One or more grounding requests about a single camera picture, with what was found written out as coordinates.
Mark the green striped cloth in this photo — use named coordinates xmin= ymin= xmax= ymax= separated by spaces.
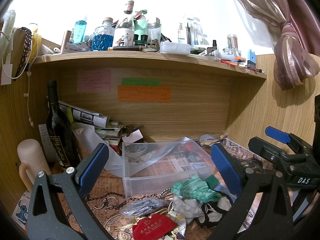
xmin=171 ymin=176 xmax=222 ymax=203

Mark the floral patterned cloth pouch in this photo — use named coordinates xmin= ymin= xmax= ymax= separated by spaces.
xmin=164 ymin=207 xmax=187 ymax=240

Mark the red velvet pouch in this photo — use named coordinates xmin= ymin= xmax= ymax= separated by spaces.
xmin=132 ymin=214 xmax=177 ymax=240

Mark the white drawstring pouch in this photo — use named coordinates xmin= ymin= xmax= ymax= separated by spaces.
xmin=172 ymin=197 xmax=204 ymax=224

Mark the black and white mask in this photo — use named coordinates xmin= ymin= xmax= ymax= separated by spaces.
xmin=195 ymin=196 xmax=233 ymax=229

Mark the vintage print table mat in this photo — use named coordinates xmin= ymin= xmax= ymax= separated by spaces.
xmin=49 ymin=137 xmax=273 ymax=240

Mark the beige thermos mug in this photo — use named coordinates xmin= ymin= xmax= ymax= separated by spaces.
xmin=17 ymin=139 xmax=51 ymax=191

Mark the dark wine bottle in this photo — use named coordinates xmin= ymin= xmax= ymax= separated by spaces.
xmin=46 ymin=80 xmax=81 ymax=168

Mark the wooden shelf board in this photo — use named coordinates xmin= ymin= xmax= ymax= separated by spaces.
xmin=34 ymin=51 xmax=266 ymax=80

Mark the rolled newspaper stack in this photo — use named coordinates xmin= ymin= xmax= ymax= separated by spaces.
xmin=59 ymin=100 xmax=123 ymax=139

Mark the clear plastic storage box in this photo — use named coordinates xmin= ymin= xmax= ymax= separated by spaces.
xmin=122 ymin=140 xmax=226 ymax=197

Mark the small white cardboard box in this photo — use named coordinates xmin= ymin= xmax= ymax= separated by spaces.
xmin=122 ymin=129 xmax=143 ymax=143

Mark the orange sticky note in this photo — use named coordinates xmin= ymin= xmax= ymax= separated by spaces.
xmin=118 ymin=85 xmax=171 ymax=103

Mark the pink tied curtain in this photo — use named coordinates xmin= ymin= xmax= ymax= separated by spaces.
xmin=238 ymin=0 xmax=319 ymax=90

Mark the clear lidded container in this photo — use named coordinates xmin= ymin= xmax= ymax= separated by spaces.
xmin=160 ymin=42 xmax=191 ymax=55

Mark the pink sticky note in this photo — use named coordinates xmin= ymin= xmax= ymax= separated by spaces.
xmin=76 ymin=69 xmax=111 ymax=93

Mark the green sticky note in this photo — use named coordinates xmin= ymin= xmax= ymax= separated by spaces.
xmin=121 ymin=77 xmax=161 ymax=86

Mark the green white spray bottle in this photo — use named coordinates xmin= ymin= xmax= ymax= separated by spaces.
xmin=133 ymin=9 xmax=148 ymax=44

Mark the white illustrated bottle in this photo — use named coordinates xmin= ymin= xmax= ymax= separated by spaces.
xmin=112 ymin=0 xmax=135 ymax=47

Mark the blue glass bottle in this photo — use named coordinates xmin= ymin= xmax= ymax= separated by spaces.
xmin=92 ymin=17 xmax=115 ymax=51

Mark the teal plastic bottle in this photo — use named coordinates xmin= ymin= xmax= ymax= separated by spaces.
xmin=73 ymin=20 xmax=87 ymax=43

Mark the white charging cable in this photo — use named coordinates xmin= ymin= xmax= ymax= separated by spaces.
xmin=1 ymin=29 xmax=38 ymax=128

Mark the beaded bracelet loop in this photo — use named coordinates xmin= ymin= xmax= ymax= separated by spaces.
xmin=159 ymin=187 xmax=175 ymax=199

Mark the black metal chain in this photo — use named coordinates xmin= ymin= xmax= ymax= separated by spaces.
xmin=13 ymin=26 xmax=33 ymax=79

